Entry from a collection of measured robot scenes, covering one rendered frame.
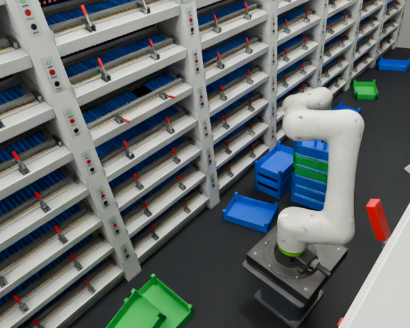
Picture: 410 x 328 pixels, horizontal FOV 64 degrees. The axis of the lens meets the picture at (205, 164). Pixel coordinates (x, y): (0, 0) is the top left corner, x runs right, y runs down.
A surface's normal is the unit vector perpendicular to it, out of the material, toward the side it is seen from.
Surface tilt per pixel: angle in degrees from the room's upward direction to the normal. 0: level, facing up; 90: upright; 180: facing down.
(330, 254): 2
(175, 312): 0
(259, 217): 0
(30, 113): 18
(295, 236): 90
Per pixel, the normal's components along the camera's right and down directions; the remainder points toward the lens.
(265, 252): -0.10, -0.78
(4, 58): 0.11, -0.66
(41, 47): 0.73, 0.33
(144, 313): -0.32, -0.60
